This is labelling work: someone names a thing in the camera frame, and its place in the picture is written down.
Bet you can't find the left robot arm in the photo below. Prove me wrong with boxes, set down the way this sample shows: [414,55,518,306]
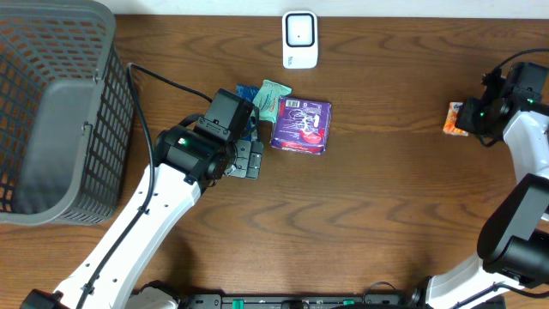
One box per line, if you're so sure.
[21,125,263,308]

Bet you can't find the teal wet wipes packet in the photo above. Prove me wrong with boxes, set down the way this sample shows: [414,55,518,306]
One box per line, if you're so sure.
[252,80,292,124]

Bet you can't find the grey plastic mesh basket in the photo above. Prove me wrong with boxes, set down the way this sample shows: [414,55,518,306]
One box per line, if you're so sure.
[1,1,134,226]

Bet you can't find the orange tissue pack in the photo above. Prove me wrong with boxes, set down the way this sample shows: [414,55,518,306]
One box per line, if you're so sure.
[443,102,468,136]

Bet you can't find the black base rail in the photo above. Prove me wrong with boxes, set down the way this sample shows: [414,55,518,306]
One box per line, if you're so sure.
[178,294,407,309]

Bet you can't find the purple sanitary pad pack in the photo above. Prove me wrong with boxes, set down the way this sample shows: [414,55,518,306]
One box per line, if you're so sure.
[270,97,332,155]

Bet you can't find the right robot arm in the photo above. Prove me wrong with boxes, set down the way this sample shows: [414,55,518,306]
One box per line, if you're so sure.
[408,84,548,308]

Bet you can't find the blue snack packet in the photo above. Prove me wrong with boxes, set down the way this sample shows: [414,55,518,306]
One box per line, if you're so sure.
[236,84,259,142]

